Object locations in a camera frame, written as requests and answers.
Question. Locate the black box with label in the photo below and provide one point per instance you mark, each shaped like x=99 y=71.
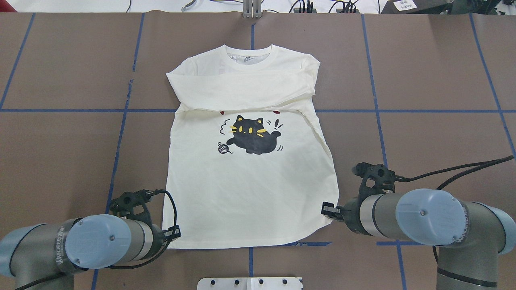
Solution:
x=431 y=7

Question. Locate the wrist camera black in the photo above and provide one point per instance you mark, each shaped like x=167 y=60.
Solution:
x=132 y=205
x=376 y=179

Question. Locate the aluminium frame post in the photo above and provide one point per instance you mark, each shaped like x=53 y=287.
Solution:
x=252 y=9

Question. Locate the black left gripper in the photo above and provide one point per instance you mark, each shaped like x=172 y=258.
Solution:
x=160 y=235

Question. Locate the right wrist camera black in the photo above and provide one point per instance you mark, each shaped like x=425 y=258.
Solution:
x=376 y=179

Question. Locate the white camera mast base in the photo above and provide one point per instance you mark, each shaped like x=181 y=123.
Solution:
x=251 y=283

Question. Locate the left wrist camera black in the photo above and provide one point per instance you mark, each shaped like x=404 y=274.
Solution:
x=132 y=205

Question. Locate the cream long-sleeve cat shirt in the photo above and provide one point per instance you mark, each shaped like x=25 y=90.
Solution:
x=248 y=161

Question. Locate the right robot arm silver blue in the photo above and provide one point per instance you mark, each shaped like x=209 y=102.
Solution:
x=470 y=235

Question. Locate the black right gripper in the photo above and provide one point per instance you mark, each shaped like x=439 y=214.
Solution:
x=350 y=213

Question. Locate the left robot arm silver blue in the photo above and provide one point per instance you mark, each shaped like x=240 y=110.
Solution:
x=48 y=256

